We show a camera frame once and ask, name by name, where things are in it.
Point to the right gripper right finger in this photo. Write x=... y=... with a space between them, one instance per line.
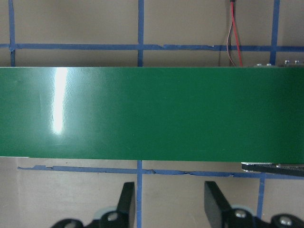
x=217 y=208

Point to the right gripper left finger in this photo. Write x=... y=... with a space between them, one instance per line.
x=126 y=206

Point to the green conveyor belt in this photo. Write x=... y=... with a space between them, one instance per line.
x=253 y=115

